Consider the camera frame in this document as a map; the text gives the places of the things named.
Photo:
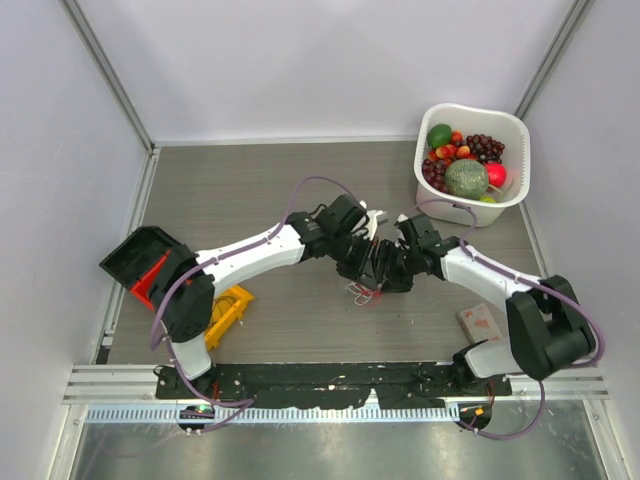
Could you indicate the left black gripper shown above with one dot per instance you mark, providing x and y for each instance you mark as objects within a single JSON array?
[{"x": 365, "y": 269}]

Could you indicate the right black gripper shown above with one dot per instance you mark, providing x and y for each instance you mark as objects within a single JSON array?
[{"x": 395, "y": 281}]

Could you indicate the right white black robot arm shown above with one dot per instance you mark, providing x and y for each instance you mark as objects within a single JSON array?
[{"x": 547, "y": 331}]

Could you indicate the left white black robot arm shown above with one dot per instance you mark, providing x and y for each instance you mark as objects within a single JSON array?
[{"x": 184, "y": 290}]

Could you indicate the dark grape cluster left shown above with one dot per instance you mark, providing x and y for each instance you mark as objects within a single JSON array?
[{"x": 433, "y": 172}]

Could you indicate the green netted melon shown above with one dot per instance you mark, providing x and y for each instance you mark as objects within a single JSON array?
[{"x": 467, "y": 179}]

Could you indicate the stained grey sponge block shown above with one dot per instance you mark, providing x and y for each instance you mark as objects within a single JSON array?
[{"x": 478, "y": 325}]

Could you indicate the red pink apple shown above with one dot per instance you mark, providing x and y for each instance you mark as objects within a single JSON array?
[{"x": 497, "y": 174}]

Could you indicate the green lime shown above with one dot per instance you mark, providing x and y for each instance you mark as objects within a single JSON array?
[{"x": 439, "y": 135}]

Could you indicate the dark red grape bunch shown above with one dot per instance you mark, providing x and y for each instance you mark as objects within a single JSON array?
[{"x": 485, "y": 148}]

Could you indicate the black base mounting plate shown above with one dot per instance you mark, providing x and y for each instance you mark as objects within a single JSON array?
[{"x": 328, "y": 386}]

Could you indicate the yellow plastic bin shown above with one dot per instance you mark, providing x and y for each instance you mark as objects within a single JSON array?
[{"x": 227, "y": 309}]

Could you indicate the white plastic basket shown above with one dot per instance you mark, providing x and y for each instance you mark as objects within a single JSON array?
[{"x": 516, "y": 159}]

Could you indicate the red plastic bin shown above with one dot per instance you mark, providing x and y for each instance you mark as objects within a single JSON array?
[{"x": 141, "y": 288}]

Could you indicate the black plastic bin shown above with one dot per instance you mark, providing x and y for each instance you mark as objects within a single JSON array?
[{"x": 137, "y": 255}]

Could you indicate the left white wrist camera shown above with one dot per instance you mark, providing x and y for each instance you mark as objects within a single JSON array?
[{"x": 373, "y": 219}]

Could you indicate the white slotted cable duct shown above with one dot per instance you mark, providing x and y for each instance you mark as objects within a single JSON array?
[{"x": 183, "y": 413}]

